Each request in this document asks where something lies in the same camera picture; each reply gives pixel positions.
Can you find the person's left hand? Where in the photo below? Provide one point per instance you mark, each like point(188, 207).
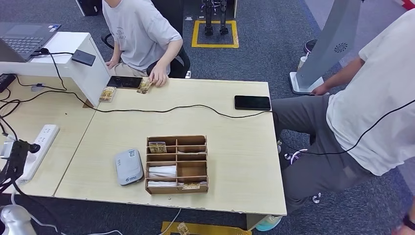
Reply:
point(407, 231)
point(159, 75)

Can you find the person's right hand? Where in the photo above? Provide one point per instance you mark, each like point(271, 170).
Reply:
point(320, 90)
point(113, 63)

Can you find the wooden compartment organizer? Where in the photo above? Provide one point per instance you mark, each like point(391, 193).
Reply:
point(168, 190)

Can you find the person's right forearm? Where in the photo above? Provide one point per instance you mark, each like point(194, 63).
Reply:
point(116, 50)
point(343, 74)

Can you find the person's left forearm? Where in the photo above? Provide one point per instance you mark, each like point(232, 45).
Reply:
point(411, 207)
point(170, 53)

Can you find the person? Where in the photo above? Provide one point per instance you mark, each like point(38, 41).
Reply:
point(373, 113)
point(139, 32)

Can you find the grey card reader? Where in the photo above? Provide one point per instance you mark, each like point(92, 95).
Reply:
point(129, 168)

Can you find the black wristwatch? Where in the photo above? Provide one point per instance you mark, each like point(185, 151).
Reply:
point(409, 221)

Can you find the black smartphone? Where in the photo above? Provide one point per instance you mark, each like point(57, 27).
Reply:
point(253, 102)
point(123, 82)

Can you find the white desk riser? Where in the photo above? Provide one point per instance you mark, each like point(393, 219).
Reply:
point(87, 77)

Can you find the black power bank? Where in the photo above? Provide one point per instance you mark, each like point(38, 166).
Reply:
point(83, 57)

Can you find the gold cards in clear case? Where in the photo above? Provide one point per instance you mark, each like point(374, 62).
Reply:
point(107, 94)

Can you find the black shoe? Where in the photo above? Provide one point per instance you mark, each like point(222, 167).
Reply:
point(310, 46)

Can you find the grey floor stand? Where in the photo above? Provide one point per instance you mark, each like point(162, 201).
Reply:
point(334, 39)

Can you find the black computer tower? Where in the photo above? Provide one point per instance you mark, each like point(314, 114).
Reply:
point(87, 7)

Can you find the yellow tape square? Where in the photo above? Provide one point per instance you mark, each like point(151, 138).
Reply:
point(214, 45)

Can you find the black humanoid robot legs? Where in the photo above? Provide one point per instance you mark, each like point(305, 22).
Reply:
point(209, 30)

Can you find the shiny chair caster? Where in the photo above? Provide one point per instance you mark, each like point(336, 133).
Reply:
point(293, 157)
point(316, 198)

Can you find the grey laptop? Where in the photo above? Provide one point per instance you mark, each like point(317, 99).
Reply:
point(22, 39)

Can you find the white power strip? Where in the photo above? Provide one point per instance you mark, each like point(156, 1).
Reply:
point(45, 136)

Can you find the black hub box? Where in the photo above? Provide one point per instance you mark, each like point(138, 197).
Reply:
point(6, 81)

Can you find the teal white shoe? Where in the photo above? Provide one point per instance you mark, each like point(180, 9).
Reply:
point(267, 223)

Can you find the yellow floor tape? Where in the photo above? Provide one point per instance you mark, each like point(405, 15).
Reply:
point(210, 228)

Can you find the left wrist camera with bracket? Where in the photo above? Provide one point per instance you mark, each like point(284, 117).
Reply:
point(18, 159)

